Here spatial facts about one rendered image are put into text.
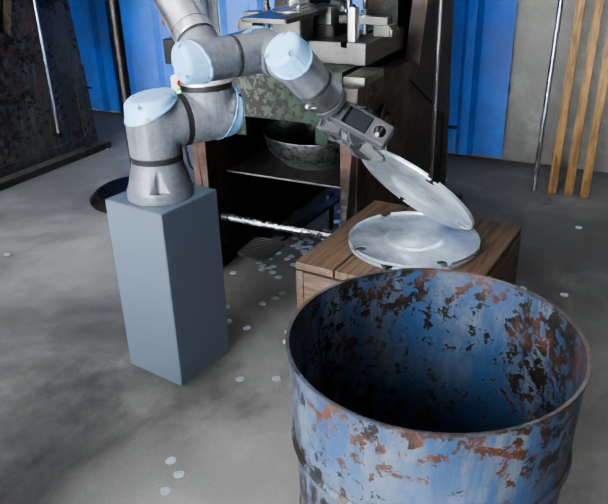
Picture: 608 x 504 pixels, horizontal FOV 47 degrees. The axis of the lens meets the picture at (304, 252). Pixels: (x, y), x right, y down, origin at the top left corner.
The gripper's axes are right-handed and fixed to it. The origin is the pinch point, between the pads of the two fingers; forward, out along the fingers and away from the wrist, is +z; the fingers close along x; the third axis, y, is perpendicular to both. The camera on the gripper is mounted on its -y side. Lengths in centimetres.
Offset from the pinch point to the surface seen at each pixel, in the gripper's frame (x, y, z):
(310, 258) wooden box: 24.9, 8.4, 5.9
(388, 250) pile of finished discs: 14.8, -2.2, 14.4
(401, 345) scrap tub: 32.7, -25.8, 0.5
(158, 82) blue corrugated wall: -38, 243, 88
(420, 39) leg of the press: -56, 49, 43
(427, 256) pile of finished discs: 12.2, -9.9, 17.0
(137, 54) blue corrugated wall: -45, 257, 76
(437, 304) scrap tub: 23.9, -29.7, -2.3
